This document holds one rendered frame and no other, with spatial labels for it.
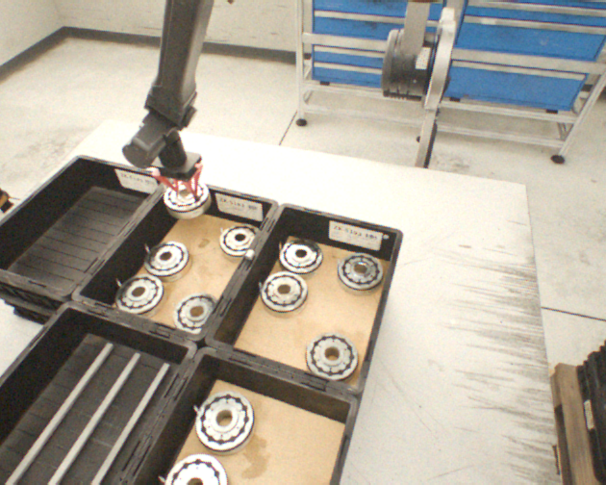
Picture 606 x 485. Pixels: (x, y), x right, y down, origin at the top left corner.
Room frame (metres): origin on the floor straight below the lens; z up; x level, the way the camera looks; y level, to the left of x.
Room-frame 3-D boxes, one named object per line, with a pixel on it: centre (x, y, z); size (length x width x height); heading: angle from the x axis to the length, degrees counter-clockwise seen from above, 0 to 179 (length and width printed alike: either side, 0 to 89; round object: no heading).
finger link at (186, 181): (0.72, 0.26, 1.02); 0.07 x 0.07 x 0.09; 69
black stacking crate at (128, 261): (0.60, 0.26, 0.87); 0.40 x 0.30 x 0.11; 160
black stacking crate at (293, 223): (0.50, -0.02, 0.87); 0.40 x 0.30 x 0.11; 160
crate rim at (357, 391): (0.50, -0.02, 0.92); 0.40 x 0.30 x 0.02; 160
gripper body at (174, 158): (0.72, 0.27, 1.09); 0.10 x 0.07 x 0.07; 69
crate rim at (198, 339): (0.60, 0.26, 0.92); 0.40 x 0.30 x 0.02; 160
